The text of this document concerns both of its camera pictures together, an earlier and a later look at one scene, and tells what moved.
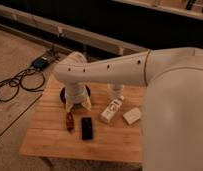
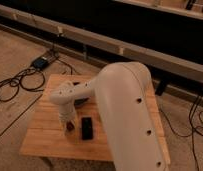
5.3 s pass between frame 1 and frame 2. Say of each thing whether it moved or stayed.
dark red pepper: stayed
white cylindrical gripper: moved
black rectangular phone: stayed
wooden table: stayed
